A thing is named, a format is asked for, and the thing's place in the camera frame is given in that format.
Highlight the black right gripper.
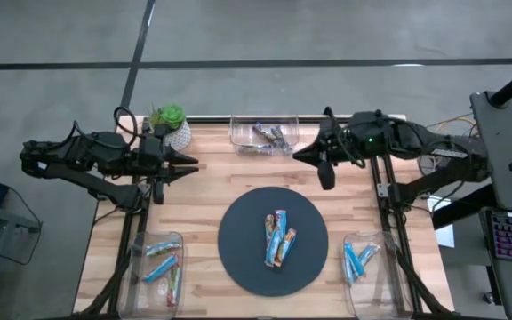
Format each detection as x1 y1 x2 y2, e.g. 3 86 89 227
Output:
292 110 395 191

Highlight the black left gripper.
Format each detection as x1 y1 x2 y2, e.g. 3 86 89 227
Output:
120 132 200 205

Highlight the granola bar dark-blue-ended wrapper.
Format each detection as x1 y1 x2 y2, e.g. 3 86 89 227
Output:
237 144 293 156
251 123 279 146
271 125 292 150

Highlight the potted succulent white patterned pot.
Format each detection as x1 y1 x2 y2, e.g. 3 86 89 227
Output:
148 104 193 152

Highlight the clear plastic bin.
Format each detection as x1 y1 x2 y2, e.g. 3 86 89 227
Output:
342 230 415 320
228 110 300 157
117 230 186 320

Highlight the round dark blue woven placemat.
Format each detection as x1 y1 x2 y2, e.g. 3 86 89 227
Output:
217 186 330 298

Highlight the white paper sheet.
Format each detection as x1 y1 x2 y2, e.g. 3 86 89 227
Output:
427 195 456 249

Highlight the black diagonal stand beam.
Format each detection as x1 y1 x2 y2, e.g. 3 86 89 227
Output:
431 184 500 231

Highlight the grey metal stand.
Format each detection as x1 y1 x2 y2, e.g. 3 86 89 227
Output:
0 199 44 320

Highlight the dark grey side table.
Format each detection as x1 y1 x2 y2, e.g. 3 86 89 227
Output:
468 90 512 320

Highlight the yellow cable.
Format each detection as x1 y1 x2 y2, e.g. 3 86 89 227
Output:
427 113 477 134

